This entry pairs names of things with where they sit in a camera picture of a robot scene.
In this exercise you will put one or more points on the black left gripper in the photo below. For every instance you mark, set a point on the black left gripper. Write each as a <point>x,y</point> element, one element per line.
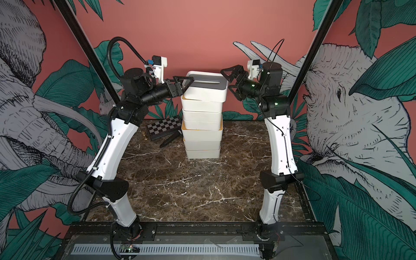
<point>178,92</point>

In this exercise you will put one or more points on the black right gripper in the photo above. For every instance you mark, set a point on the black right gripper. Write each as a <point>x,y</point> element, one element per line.
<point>241,75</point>

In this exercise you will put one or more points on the small bamboo lid tissue box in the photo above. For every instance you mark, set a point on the small bamboo lid tissue box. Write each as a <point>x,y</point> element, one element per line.
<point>201,106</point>

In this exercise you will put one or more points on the grey lid tissue box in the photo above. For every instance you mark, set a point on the grey lid tissue box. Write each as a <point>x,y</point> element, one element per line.
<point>202,126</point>
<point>207,87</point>

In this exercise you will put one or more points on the large bamboo lid tissue box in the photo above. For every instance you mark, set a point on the large bamboo lid tissue box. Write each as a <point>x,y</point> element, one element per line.
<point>196,135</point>

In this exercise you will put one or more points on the yellow lid tissue box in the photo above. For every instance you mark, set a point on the yellow lid tissue box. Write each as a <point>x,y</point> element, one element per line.
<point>202,145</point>

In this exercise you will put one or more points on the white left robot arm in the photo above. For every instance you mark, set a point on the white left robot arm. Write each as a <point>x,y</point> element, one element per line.
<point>101,175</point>

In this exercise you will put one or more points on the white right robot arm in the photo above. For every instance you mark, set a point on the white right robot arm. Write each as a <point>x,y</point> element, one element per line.
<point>276,113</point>

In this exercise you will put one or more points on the white bottom tissue box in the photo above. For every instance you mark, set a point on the white bottom tissue box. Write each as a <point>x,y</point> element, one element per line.
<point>203,154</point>

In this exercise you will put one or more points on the folding chess board box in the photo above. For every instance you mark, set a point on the folding chess board box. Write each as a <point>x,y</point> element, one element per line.
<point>164,127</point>

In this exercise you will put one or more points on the white vented strip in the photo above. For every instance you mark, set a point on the white vented strip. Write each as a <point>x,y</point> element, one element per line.
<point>168,249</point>

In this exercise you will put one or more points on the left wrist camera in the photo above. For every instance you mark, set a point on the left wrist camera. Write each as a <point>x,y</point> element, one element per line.
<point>156,67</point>

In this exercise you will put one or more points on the black corner frame post left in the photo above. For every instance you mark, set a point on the black corner frame post left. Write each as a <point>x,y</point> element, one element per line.
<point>73,24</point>

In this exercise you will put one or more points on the black corner frame post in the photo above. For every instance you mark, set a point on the black corner frame post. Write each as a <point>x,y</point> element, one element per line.
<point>73,24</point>
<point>328,19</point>

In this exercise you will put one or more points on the black corner frame post right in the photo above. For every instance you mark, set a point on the black corner frame post right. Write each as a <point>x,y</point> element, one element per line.
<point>328,19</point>

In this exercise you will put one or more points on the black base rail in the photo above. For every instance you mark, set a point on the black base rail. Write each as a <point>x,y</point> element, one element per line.
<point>147,231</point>

